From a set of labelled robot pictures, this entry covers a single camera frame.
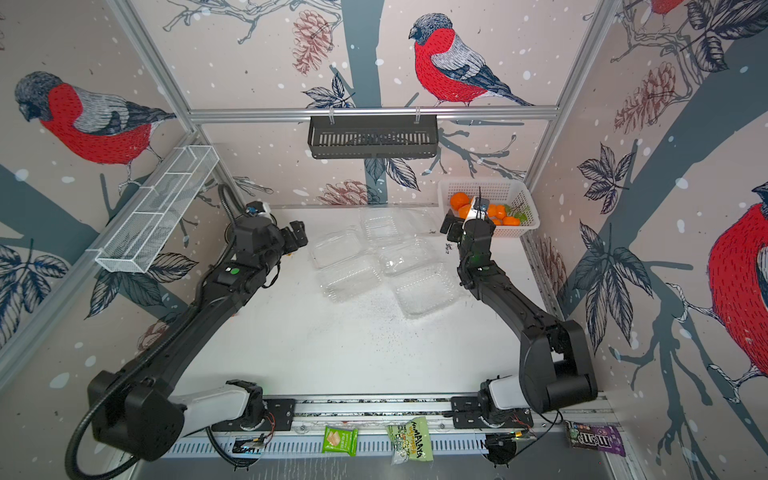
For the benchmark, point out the large orange container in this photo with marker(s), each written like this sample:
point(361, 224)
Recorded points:
point(460, 200)

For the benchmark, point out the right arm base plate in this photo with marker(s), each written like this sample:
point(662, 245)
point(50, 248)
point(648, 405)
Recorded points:
point(478, 412)

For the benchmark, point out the clear plastic container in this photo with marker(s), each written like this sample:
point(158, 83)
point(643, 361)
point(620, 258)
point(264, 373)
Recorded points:
point(425, 290)
point(345, 267)
point(398, 238)

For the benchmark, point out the white plastic basket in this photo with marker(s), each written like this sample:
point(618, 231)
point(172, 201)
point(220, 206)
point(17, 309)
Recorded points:
point(509, 203)

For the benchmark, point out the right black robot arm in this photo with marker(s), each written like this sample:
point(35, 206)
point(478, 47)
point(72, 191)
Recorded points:
point(555, 369)

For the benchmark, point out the black hanging wire basket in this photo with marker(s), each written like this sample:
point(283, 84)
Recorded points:
point(359, 136)

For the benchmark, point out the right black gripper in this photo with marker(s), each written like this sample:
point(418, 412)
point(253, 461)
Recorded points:
point(456, 235)

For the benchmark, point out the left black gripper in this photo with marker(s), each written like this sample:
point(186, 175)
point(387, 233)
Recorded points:
point(298, 232)

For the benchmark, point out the purple candy bag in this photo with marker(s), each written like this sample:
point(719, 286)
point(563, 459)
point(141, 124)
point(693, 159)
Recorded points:
point(601, 438)

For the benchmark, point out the white wire mesh shelf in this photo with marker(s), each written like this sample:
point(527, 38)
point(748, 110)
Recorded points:
point(141, 236)

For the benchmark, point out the green snack packet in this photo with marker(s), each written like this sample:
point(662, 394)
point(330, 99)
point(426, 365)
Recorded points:
point(338, 440)

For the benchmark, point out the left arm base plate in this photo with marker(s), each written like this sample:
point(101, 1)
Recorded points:
point(273, 414)

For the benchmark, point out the green white snack bag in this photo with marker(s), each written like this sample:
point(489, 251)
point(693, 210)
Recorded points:
point(410, 441)

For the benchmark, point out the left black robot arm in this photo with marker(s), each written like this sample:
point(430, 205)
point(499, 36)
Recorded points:
point(135, 410)

